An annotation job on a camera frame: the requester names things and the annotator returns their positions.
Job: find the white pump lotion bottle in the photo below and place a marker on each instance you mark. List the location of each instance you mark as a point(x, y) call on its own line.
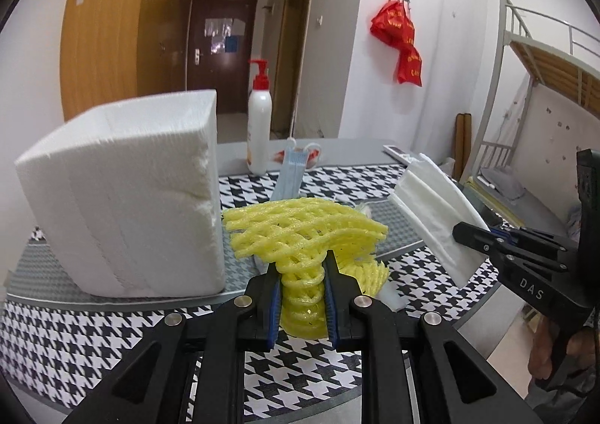
point(260, 107)

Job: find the white cloth packet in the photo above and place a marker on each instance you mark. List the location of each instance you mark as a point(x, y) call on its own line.
point(434, 205)

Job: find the wooden side door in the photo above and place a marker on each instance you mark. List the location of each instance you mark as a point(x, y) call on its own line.
point(290, 56)

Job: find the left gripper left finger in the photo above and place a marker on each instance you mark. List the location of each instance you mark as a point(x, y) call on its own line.
point(266, 293)

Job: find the red snack packet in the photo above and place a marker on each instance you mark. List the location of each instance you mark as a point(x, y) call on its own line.
point(308, 156)

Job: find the right hand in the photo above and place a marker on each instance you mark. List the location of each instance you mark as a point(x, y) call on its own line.
point(571, 368)

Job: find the dark brown entrance door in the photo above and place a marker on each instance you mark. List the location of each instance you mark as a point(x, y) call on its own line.
point(220, 39)

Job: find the red plastic bags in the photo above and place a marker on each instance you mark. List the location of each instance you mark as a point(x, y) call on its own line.
point(392, 25)

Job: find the wooden wardrobe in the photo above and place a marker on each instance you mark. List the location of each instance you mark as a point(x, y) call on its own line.
point(113, 50)

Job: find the wooden sticks pair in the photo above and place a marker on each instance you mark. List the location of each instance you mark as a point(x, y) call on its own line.
point(462, 143)

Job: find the white remote control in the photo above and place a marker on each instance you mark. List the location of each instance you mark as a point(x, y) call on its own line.
point(399, 155)

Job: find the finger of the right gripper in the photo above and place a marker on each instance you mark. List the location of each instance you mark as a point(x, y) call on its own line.
point(528, 236)
point(498, 249)

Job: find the white styrofoam box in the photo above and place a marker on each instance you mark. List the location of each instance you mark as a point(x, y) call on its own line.
point(127, 195)

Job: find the white foam tube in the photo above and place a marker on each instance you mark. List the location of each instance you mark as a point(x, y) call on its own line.
point(391, 298)

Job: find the metal bunk bed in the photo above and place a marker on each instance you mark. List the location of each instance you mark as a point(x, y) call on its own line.
point(541, 108)

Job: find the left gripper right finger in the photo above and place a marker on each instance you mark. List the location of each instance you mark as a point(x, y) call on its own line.
point(344, 329)

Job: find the blue face mask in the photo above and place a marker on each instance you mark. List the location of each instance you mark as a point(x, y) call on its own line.
point(290, 178)

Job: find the yellow foam fruit net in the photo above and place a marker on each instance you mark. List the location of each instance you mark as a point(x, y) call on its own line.
point(295, 236)

